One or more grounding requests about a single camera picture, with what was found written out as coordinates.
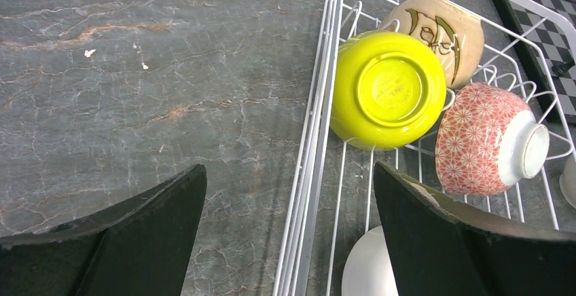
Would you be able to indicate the white wire dish rack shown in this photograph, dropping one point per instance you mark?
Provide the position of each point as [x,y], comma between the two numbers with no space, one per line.
[332,203]

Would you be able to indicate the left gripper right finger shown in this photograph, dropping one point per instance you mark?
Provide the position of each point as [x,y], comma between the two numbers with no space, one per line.
[440,246]

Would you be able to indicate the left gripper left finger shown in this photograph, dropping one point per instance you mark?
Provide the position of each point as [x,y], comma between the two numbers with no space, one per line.
[140,246]

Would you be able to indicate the red floral pattern bowl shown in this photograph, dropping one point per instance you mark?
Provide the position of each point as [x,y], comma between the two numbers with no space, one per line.
[487,141]

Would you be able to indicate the white bowl outside rack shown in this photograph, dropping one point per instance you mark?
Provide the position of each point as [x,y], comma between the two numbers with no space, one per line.
[567,181]

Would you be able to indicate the black and white chessboard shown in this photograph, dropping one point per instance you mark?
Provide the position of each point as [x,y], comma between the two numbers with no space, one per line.
[552,42]

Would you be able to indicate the yellow-green bowl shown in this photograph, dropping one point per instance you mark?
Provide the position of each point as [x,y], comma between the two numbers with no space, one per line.
[389,90]

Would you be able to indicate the plain white bowl in rack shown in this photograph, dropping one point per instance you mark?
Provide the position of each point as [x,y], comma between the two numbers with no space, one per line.
[368,269]

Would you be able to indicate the black chess piece lower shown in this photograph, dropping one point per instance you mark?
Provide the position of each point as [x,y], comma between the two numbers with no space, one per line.
[562,69]

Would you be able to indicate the beige bowl with leaf motif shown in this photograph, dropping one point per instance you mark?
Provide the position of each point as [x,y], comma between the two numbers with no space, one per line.
[454,34]

